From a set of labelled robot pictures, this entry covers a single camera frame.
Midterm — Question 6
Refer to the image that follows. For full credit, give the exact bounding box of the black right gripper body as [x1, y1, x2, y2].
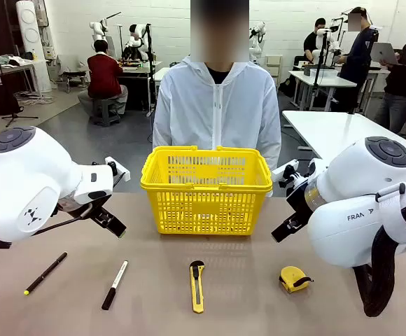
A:
[285, 188, 316, 227]

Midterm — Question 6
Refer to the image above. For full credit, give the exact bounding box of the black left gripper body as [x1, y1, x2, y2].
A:
[58, 195, 117, 227]

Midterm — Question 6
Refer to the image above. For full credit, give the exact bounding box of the black yellow-tipped highlighter pen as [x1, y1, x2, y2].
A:
[23, 251, 69, 296]

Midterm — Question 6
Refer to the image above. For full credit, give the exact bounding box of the yellow plastic shopping basket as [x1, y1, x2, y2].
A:
[139, 145, 274, 237]

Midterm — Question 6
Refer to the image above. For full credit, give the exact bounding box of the person in white jacket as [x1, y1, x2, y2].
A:
[151, 0, 283, 173]

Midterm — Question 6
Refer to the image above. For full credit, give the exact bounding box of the person in red sweater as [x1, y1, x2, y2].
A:
[78, 39, 130, 119]

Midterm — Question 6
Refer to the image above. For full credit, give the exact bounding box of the person in navy sweater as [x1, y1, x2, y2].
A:
[336, 6, 379, 115]

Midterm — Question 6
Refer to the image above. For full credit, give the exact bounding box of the person in black t-shirt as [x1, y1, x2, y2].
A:
[302, 17, 330, 67]

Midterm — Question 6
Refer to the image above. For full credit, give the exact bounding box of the person in black holding laptop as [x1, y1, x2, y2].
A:
[372, 27, 406, 134]

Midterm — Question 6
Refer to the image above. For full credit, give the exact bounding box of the yellow tape measure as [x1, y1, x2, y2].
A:
[278, 265, 315, 295]

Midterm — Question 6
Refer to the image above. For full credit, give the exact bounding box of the white marker with black cap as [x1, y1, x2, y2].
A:
[101, 260, 130, 312]

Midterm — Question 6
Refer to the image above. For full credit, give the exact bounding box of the large white table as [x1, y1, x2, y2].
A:
[281, 109, 406, 162]

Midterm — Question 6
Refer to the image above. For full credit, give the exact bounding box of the grey plastic stool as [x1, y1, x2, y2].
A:
[90, 97, 122, 127]

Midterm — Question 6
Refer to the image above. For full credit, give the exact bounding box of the yellow utility knife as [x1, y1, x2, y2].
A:
[188, 260, 206, 314]

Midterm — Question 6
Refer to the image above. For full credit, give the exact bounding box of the white table with black pole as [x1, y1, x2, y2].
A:
[287, 68, 358, 113]

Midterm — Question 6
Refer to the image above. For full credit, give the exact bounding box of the black tripod stand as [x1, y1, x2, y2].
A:
[0, 45, 40, 128]

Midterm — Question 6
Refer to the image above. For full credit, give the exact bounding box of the white drawer cabinet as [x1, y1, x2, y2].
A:
[265, 55, 284, 95]

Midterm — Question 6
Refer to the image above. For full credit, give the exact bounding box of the white workbench with robot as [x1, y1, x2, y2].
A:
[118, 59, 164, 113]

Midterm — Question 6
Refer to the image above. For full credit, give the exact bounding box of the black vertical pole stand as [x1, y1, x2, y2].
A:
[145, 23, 156, 117]

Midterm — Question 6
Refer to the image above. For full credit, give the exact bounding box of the cluttered white work table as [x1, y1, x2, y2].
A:
[0, 54, 43, 108]

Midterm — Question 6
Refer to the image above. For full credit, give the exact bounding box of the white tower air conditioner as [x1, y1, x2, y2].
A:
[15, 0, 53, 94]

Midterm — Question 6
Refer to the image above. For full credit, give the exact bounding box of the silver laptop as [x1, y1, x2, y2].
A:
[370, 41, 400, 66]

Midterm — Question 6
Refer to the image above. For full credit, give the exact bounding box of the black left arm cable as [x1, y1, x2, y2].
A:
[31, 204, 94, 237]

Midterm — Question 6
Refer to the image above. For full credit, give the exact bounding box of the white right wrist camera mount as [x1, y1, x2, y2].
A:
[271, 158, 304, 192]

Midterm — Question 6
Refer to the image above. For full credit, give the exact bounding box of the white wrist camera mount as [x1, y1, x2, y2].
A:
[271, 158, 304, 192]
[104, 156, 132, 182]

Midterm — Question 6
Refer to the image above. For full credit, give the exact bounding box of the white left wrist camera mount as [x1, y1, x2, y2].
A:
[104, 156, 132, 182]

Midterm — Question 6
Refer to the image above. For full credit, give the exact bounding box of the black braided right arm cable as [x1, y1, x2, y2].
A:
[350, 195, 406, 318]

